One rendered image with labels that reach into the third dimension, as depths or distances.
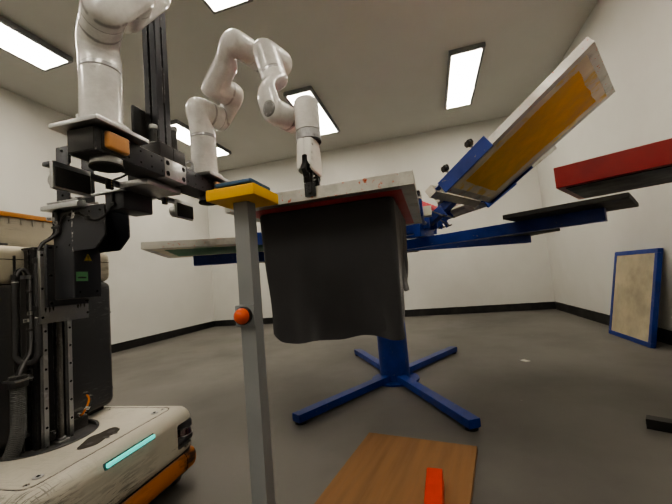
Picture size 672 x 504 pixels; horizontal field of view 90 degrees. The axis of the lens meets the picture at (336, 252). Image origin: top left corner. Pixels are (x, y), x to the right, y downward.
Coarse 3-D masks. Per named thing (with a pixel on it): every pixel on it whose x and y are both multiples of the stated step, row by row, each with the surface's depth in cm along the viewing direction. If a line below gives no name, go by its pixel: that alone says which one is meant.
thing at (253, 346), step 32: (224, 192) 78; (256, 192) 77; (256, 224) 85; (256, 256) 83; (256, 288) 82; (256, 320) 79; (256, 352) 79; (256, 384) 78; (256, 416) 78; (256, 448) 78; (256, 480) 77
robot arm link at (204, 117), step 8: (192, 104) 125; (200, 104) 125; (208, 104) 127; (192, 112) 125; (200, 112) 125; (208, 112) 127; (216, 112) 130; (224, 112) 133; (192, 120) 125; (200, 120) 125; (208, 120) 126; (216, 120) 131; (224, 120) 134; (192, 128) 125; (200, 128) 125; (208, 128) 126; (216, 128) 135
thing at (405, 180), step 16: (384, 176) 92; (400, 176) 91; (288, 192) 100; (304, 192) 98; (320, 192) 97; (336, 192) 96; (352, 192) 94; (368, 192) 95; (416, 192) 106; (256, 208) 103; (272, 208) 105; (416, 208) 125
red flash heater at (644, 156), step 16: (656, 144) 120; (592, 160) 133; (608, 160) 129; (624, 160) 126; (640, 160) 123; (656, 160) 120; (560, 176) 141; (576, 176) 137; (592, 176) 133; (608, 176) 129; (624, 176) 129; (640, 176) 131; (656, 176) 133; (576, 192) 152; (592, 192) 155; (608, 192) 159
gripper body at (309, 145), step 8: (312, 136) 97; (304, 144) 96; (312, 144) 97; (304, 152) 96; (312, 152) 96; (312, 160) 96; (320, 160) 102; (312, 168) 96; (320, 168) 102; (320, 176) 103
